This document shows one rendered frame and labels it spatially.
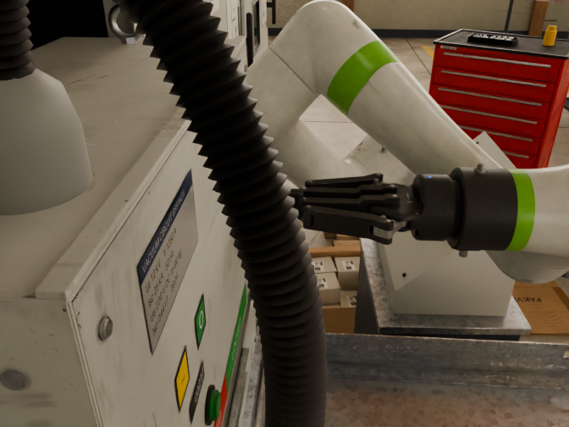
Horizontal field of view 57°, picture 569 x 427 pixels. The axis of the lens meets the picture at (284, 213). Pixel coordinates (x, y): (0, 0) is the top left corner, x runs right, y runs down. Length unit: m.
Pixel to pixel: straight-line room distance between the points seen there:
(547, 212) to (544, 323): 1.95
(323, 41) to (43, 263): 0.63
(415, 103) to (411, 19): 7.84
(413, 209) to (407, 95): 0.23
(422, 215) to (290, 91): 0.33
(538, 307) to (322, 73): 2.00
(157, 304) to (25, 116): 0.12
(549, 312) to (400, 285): 1.52
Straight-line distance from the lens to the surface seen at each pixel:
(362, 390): 0.90
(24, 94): 0.26
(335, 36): 0.79
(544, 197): 0.60
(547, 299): 2.69
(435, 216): 0.57
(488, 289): 1.21
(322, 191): 0.60
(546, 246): 0.62
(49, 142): 0.26
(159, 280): 0.31
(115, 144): 0.34
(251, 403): 0.77
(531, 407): 0.95
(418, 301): 1.19
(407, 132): 0.75
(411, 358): 0.93
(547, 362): 0.99
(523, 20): 8.99
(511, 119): 3.16
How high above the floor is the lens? 1.51
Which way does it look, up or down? 29 degrees down
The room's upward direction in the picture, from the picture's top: straight up
